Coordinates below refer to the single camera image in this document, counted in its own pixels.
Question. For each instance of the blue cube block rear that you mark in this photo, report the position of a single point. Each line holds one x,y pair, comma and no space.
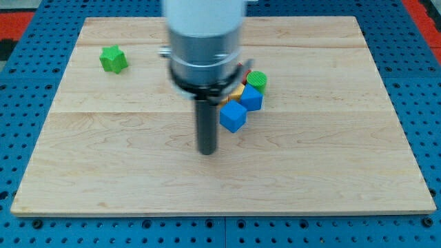
251,99

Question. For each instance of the yellow block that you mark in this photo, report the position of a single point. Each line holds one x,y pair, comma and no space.
235,95

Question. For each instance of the blue cube block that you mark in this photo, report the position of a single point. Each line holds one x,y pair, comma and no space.
233,116
251,99

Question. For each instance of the wooden board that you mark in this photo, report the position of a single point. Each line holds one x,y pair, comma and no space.
327,141

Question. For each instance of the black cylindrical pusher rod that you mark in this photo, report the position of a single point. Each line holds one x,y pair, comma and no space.
206,126

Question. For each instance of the blue cube block front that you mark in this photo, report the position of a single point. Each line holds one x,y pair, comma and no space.
233,116

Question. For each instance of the green cylinder block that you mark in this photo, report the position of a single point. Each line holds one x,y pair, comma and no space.
258,80

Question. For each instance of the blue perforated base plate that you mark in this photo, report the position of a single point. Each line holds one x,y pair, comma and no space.
29,80

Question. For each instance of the green star block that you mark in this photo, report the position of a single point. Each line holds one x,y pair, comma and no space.
113,59

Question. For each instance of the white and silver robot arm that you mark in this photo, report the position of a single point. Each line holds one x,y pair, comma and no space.
203,54

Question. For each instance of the red block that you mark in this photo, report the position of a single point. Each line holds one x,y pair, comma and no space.
244,77

